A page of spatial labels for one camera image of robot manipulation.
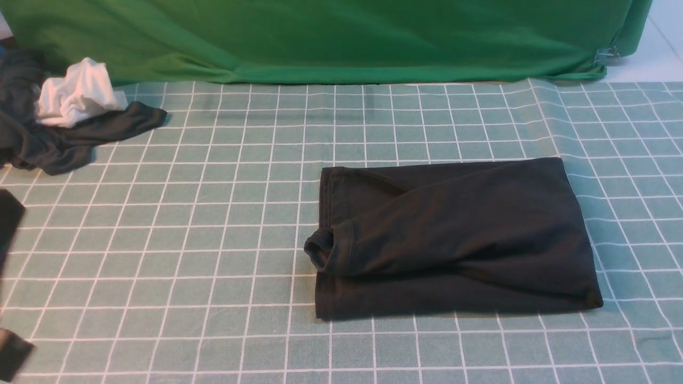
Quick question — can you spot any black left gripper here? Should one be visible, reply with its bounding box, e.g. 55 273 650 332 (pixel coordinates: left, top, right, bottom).
1 329 35 382

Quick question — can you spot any gray long sleeve shirt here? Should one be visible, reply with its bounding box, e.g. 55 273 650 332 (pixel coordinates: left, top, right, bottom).
304 157 604 321

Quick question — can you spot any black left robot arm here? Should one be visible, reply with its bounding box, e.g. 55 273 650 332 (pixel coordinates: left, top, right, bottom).
1 189 35 382

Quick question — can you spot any green grid table mat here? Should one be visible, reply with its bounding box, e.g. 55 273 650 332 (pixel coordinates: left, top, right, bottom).
2 80 682 383

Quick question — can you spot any dark crumpled garment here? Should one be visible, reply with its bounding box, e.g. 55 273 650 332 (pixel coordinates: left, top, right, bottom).
1 50 168 175

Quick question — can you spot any white crumpled cloth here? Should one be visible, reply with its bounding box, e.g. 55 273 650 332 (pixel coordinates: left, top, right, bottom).
36 58 129 128

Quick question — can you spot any green backdrop cloth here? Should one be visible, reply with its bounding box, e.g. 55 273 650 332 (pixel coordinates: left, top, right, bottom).
2 1 652 84

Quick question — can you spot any metal binder clip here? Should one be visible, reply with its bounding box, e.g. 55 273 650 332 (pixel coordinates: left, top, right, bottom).
593 46 621 66

